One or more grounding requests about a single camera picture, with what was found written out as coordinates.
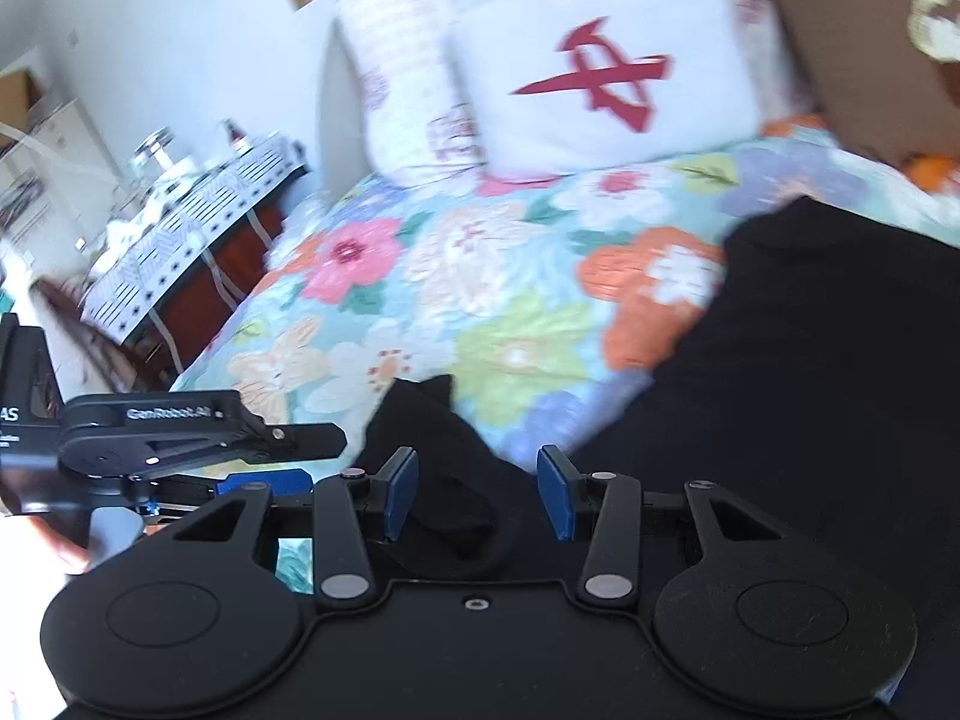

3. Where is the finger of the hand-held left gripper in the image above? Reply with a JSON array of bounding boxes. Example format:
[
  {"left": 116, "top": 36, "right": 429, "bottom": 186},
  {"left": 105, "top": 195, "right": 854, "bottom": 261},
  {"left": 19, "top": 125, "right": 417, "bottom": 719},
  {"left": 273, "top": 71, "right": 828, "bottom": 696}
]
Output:
[
  {"left": 150, "top": 467, "right": 314, "bottom": 517},
  {"left": 244, "top": 422, "right": 348, "bottom": 463}
]

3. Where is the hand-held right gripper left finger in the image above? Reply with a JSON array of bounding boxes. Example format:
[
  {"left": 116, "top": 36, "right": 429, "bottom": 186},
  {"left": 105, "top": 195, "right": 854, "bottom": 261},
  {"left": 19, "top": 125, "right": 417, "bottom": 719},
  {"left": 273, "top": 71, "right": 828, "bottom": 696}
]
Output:
[{"left": 174, "top": 448, "right": 419, "bottom": 610}]

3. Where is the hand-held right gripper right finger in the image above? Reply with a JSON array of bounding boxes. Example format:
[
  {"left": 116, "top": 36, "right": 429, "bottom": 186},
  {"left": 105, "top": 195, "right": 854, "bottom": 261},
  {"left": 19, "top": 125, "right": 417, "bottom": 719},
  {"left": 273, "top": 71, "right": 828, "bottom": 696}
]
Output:
[{"left": 538, "top": 445, "right": 785, "bottom": 610}]

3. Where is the black garment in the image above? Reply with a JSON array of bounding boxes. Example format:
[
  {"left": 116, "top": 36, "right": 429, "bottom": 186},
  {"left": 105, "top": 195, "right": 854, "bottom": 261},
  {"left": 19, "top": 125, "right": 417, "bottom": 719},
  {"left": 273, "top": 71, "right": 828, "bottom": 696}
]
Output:
[{"left": 360, "top": 195, "right": 960, "bottom": 720}]

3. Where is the person's left hand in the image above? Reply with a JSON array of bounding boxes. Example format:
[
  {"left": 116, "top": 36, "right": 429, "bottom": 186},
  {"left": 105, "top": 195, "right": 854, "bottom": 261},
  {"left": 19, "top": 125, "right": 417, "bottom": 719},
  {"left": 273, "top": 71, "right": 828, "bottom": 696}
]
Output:
[{"left": 22, "top": 516, "right": 98, "bottom": 578}]

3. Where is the dark wooden side table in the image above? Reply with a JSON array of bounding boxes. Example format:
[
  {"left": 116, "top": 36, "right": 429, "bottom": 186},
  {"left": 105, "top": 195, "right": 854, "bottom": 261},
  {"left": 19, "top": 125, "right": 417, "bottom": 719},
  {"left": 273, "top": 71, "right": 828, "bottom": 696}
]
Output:
[{"left": 112, "top": 165, "right": 310, "bottom": 392}]

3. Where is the floral quilt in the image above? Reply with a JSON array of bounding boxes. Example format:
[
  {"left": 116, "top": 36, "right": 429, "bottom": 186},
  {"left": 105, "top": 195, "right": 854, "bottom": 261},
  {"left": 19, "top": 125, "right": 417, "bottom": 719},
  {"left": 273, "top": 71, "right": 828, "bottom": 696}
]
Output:
[{"left": 169, "top": 120, "right": 960, "bottom": 595}]

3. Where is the patterned table cloth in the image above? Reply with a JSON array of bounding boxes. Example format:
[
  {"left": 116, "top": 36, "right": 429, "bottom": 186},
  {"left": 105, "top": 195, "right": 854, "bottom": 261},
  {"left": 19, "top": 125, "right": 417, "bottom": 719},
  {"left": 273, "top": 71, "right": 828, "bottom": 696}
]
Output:
[{"left": 79, "top": 133, "right": 310, "bottom": 343}]

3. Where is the glass jar with metal lid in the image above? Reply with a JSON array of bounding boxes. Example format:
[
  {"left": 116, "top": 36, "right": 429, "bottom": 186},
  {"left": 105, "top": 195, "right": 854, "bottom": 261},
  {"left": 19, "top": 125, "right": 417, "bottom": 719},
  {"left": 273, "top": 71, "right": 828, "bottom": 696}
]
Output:
[{"left": 132, "top": 130, "right": 182, "bottom": 175}]

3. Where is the white cabinet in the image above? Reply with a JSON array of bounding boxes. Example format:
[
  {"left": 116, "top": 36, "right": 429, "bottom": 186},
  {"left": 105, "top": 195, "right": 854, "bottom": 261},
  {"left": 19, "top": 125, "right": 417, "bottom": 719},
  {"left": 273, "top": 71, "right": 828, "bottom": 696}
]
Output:
[{"left": 0, "top": 45, "right": 85, "bottom": 241}]

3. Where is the grey bed headboard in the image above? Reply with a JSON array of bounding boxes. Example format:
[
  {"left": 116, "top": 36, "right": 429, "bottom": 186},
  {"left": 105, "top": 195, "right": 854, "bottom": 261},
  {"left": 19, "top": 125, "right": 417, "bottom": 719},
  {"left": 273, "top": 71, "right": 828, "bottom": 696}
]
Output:
[{"left": 319, "top": 0, "right": 391, "bottom": 203}]

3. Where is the pale floral pillow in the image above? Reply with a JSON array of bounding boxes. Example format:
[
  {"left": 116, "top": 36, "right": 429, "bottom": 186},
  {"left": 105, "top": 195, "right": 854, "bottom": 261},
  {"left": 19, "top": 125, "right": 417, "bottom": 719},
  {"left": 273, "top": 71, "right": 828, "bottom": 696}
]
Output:
[{"left": 334, "top": 0, "right": 820, "bottom": 190}]

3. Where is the white pillow with red print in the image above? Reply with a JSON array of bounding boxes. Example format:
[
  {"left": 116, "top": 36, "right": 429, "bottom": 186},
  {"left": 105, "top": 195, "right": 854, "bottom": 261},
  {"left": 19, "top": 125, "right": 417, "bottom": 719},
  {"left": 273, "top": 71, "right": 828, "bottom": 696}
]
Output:
[{"left": 446, "top": 0, "right": 767, "bottom": 178}]

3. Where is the brown pillow with cloud print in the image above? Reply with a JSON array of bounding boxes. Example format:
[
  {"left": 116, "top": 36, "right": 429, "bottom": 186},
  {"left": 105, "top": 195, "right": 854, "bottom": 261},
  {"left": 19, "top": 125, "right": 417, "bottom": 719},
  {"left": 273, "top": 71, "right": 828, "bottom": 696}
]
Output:
[{"left": 750, "top": 0, "right": 960, "bottom": 167}]

